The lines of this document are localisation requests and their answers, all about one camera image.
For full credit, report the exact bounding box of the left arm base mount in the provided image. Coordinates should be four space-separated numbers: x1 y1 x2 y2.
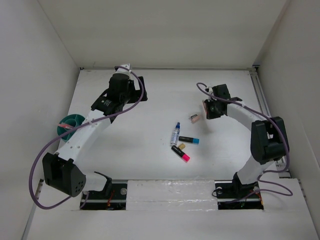
79 171 128 211

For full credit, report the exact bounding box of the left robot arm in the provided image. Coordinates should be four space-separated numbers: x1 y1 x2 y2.
42 66 148 197

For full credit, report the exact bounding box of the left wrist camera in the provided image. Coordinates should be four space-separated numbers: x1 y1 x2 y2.
114 63 132 76

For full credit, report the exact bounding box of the black highlighter blue cap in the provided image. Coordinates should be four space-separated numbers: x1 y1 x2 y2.
178 136 200 145

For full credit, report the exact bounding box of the teal round organizer container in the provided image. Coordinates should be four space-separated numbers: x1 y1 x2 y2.
57 114 85 136

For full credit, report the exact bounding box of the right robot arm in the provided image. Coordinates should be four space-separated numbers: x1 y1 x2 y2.
197 83 290 198

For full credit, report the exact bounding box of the black highlighter pink cap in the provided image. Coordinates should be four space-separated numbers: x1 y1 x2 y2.
171 145 190 163

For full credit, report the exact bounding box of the clear bottle blue cap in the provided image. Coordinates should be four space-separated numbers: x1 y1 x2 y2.
170 122 181 146

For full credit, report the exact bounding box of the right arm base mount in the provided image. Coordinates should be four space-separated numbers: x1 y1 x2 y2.
211 173 264 210

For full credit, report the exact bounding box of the aluminium rail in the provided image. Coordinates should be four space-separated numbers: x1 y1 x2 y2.
249 65 283 153

